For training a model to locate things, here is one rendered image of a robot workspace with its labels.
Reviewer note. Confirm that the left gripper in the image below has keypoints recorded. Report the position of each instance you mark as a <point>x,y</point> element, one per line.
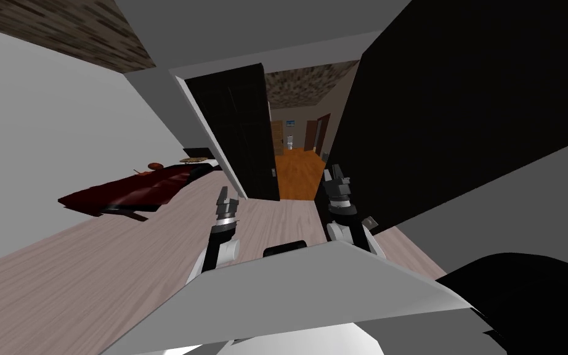
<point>227,210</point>

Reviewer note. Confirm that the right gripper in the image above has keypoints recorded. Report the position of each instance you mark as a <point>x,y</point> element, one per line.
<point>337,190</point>

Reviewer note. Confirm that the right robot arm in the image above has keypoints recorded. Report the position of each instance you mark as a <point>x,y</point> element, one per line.
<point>525,305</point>

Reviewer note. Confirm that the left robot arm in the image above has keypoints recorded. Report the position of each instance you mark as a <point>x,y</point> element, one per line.
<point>221,246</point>

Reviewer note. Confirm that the dark brown door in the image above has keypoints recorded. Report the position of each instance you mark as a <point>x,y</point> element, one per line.
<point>311,133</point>

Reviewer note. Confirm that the black door leaf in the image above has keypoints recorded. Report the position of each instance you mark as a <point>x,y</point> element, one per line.
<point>237,133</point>

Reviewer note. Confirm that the light brown wooden door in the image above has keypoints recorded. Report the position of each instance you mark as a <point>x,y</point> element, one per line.
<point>277,138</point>

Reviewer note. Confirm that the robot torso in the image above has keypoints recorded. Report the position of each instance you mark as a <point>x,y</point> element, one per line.
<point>294,301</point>

